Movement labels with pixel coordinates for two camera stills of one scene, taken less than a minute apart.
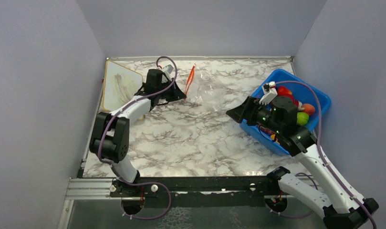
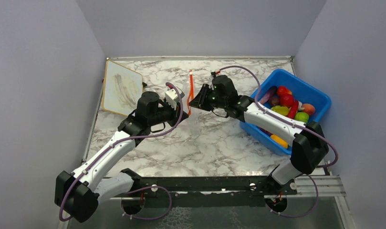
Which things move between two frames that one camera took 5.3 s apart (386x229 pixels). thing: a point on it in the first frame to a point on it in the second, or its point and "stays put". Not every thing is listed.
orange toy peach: x=308 y=109 stays put
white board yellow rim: x=120 y=83 stays put
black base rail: x=200 y=192 stays put
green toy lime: x=302 y=118 stays put
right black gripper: x=246 y=112 to x=200 y=101
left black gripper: x=177 y=94 to x=174 y=112
